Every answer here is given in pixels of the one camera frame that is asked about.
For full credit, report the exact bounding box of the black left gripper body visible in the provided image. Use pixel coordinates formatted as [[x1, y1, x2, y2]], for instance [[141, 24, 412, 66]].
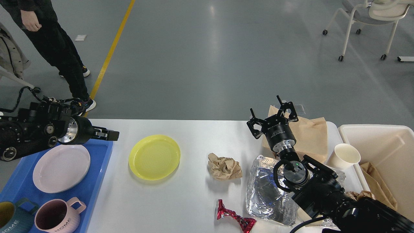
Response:
[[58, 116, 94, 145]]

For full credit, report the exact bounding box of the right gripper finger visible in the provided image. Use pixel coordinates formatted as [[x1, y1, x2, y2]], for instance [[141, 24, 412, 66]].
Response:
[[247, 108, 267, 140], [277, 95, 299, 123]]

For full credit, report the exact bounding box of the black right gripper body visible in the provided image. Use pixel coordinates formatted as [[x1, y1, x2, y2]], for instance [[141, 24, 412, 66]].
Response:
[[262, 114, 296, 152]]

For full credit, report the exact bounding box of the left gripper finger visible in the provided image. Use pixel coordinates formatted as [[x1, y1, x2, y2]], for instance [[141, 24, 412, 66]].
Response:
[[94, 127, 120, 141]]

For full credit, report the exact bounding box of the brown paper bag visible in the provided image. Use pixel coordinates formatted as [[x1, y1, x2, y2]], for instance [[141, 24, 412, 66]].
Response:
[[261, 105, 328, 163]]

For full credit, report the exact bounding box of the yellow plastic plate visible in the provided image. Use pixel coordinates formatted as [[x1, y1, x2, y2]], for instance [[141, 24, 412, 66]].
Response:
[[128, 135, 181, 181]]

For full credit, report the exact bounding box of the pink ceramic mug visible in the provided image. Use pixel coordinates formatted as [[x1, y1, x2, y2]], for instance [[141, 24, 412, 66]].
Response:
[[34, 197, 87, 233]]

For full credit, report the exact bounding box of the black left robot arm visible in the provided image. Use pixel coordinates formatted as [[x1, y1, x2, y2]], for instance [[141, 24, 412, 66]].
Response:
[[0, 96, 119, 161]]

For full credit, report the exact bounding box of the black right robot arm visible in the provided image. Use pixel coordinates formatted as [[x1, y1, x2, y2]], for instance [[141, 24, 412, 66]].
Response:
[[247, 97, 414, 233]]

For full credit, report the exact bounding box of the white round plate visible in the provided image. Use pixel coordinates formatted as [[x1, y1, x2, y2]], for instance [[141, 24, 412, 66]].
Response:
[[32, 145, 91, 194]]

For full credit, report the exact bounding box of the crumpled brown paper ball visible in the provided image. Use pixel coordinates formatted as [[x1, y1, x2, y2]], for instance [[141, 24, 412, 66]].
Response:
[[208, 153, 243, 181]]

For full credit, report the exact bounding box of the upright white paper cup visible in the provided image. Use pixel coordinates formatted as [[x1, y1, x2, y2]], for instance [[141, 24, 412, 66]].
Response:
[[326, 143, 361, 171]]

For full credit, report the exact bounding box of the blue plastic tray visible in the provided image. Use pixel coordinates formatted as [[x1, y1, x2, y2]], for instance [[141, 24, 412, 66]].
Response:
[[0, 139, 113, 233]]

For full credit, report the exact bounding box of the red foil wrapper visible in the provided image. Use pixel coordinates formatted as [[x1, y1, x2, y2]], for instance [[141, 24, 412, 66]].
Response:
[[215, 199, 257, 233]]

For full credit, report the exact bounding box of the chair with beige coat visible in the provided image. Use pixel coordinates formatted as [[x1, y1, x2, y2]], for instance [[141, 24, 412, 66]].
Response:
[[0, 23, 41, 93]]

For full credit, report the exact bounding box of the beige plastic bin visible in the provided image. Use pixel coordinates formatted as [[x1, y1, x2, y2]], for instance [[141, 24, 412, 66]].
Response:
[[338, 124, 414, 221]]

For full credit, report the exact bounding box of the crumpled brown paper right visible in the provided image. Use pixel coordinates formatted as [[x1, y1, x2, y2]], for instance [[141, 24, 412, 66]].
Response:
[[345, 190, 376, 201]]

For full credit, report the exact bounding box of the blue ceramic mug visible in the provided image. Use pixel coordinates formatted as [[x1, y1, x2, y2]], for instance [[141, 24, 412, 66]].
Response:
[[0, 198, 39, 233]]

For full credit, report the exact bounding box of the brown paper in bin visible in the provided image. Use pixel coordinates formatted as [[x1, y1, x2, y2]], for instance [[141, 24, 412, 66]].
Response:
[[360, 162, 398, 211]]

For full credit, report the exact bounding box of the person in black trousers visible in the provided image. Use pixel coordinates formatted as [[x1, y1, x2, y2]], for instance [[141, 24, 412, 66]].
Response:
[[1, 0, 96, 116]]

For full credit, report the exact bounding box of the white chair base right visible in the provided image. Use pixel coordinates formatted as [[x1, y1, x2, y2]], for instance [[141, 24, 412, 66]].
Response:
[[397, 56, 414, 62]]

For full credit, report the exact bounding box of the white office chair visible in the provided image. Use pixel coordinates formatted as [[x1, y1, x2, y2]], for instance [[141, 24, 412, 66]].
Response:
[[322, 0, 413, 61]]

